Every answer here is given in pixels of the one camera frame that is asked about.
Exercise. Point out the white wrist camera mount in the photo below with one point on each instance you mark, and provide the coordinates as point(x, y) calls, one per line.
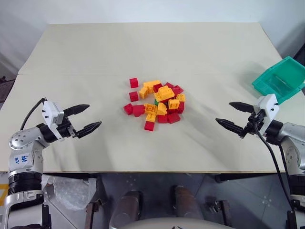
point(51, 112)
point(269, 105)

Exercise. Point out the green building block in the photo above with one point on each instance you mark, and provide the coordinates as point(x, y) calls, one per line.
point(155, 102)

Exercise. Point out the clear plastic bag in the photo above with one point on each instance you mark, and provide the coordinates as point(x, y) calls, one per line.
point(69, 192)

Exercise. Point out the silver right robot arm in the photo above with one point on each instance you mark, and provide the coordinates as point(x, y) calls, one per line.
point(291, 133)

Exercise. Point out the rusty metal frame bar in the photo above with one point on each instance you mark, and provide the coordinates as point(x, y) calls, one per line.
point(222, 213)
point(91, 214)

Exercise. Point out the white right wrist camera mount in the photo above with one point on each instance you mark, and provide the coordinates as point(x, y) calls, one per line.
point(269, 105)

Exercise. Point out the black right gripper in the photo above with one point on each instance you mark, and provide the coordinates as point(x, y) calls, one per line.
point(251, 124)

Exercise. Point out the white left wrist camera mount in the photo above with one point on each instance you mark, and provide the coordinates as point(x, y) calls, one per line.
point(51, 112)

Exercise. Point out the red building block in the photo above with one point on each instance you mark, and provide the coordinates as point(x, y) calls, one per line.
point(157, 87)
point(178, 90)
point(169, 85)
point(149, 126)
point(128, 109)
point(133, 96)
point(134, 82)
point(181, 107)
point(173, 118)
point(162, 119)
point(138, 111)

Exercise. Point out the pale rounded robot body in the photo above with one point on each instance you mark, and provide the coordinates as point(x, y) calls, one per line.
point(166, 223)

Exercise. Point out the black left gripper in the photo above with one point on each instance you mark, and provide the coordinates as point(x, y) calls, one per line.
point(65, 130)

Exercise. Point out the yellow plastic toy brick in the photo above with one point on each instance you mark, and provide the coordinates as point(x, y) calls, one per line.
point(150, 84)

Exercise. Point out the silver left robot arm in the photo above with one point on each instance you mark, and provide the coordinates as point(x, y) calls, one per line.
point(23, 139)

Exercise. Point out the green plastic bin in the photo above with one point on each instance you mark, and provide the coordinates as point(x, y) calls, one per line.
point(287, 68)

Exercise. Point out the dark rounded shape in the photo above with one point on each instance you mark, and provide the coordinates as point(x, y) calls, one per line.
point(186, 202)
point(127, 206)

